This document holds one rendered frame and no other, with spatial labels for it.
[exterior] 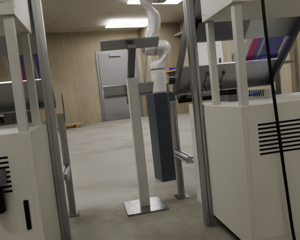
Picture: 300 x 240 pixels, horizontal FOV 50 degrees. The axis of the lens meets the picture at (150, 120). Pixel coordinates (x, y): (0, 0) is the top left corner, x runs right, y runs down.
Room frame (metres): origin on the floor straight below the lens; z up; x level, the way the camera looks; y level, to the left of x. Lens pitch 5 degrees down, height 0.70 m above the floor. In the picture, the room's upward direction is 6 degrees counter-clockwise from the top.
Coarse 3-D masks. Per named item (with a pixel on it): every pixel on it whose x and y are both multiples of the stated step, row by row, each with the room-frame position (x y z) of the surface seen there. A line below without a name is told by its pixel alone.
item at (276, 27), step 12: (204, 24) 1.74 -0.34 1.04; (216, 24) 1.76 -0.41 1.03; (228, 24) 1.77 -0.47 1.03; (252, 24) 1.86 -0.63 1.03; (276, 24) 1.89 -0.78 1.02; (288, 24) 1.91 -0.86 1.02; (204, 36) 1.80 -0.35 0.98; (216, 36) 1.82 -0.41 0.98; (228, 36) 1.83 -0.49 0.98; (252, 36) 1.92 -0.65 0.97; (264, 36) 1.94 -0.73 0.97; (276, 36) 1.96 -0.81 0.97
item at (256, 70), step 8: (208, 64) 2.03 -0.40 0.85; (224, 64) 2.05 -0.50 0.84; (232, 64) 2.06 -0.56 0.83; (248, 64) 2.09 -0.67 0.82; (256, 64) 2.10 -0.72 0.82; (264, 64) 2.12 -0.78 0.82; (272, 64) 2.14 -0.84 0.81; (184, 72) 2.03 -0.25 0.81; (200, 72) 2.06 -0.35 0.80; (208, 72) 2.07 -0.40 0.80; (232, 72) 2.12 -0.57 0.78; (248, 72) 2.15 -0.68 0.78; (256, 72) 2.16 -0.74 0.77; (264, 72) 2.18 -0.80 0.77; (184, 80) 2.08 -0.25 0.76; (200, 80) 2.11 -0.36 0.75; (208, 80) 2.13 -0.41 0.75; (224, 80) 2.16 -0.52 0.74; (232, 80) 2.17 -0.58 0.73; (248, 80) 2.21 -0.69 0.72; (256, 80) 2.22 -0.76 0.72; (184, 88) 2.13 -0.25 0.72
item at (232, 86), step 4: (264, 80) 2.24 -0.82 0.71; (228, 84) 2.19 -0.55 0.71; (232, 84) 2.19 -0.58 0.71; (236, 84) 2.20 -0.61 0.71; (248, 84) 2.20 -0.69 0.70; (252, 84) 2.20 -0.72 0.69; (256, 84) 2.21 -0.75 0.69; (260, 84) 2.21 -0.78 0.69; (264, 84) 2.21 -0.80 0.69; (268, 84) 2.22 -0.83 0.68; (208, 88) 2.15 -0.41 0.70; (220, 88) 2.17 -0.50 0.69; (224, 88) 2.16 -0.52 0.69; (228, 88) 2.16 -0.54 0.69; (232, 88) 2.17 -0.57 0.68; (236, 88) 2.18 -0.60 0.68; (180, 92) 2.11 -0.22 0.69; (184, 92) 2.11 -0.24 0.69; (188, 92) 2.11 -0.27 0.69
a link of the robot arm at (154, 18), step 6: (144, 0) 2.50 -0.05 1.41; (150, 0) 2.52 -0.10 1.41; (156, 0) 2.55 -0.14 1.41; (144, 6) 2.54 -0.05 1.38; (150, 6) 2.52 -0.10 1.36; (150, 12) 2.54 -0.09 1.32; (156, 12) 2.54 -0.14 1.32; (150, 18) 2.55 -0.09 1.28; (156, 18) 2.54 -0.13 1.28; (150, 24) 2.56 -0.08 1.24; (156, 24) 2.55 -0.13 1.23; (150, 30) 2.55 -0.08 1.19; (156, 30) 2.56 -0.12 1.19; (150, 36) 2.54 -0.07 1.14; (144, 48) 2.55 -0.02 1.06; (150, 48) 2.54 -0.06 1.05; (156, 48) 2.56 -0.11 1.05; (144, 54) 2.60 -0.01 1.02; (150, 54) 2.57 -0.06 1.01
